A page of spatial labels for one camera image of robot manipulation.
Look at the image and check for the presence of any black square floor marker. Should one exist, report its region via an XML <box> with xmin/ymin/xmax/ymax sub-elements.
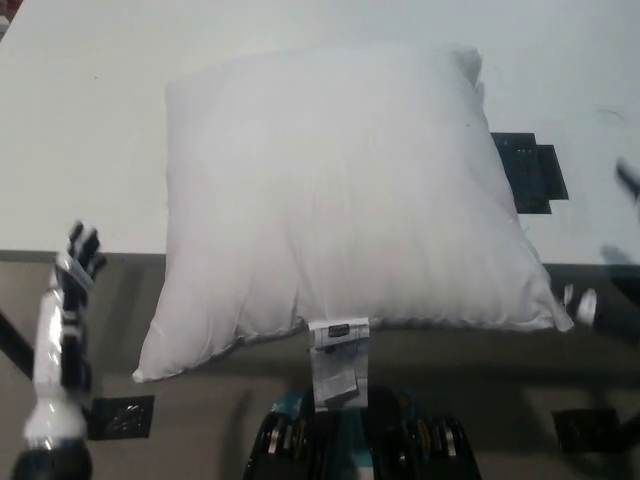
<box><xmin>91</xmin><ymin>394</ymin><xmax>156</xmax><ymax>442</ymax></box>

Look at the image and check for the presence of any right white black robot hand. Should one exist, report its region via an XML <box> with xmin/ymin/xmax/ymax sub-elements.
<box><xmin>562</xmin><ymin>157</ymin><xmax>640</xmax><ymax>327</ymax></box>

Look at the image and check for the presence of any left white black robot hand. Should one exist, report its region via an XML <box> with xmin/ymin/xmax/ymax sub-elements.
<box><xmin>32</xmin><ymin>219</ymin><xmax>109</xmax><ymax>399</ymax></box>

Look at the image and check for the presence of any black marker patch on table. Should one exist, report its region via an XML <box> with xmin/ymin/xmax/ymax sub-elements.
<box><xmin>489</xmin><ymin>131</ymin><xmax>572</xmax><ymax>217</ymax></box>

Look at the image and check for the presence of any white pillow with label tag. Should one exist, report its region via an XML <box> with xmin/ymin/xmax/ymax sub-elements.
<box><xmin>132</xmin><ymin>42</ymin><xmax>575</xmax><ymax>414</ymax></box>

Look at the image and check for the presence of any black diagonal table leg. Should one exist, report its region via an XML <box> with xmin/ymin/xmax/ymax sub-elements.
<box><xmin>0</xmin><ymin>308</ymin><xmax>40</xmax><ymax>374</ymax></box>

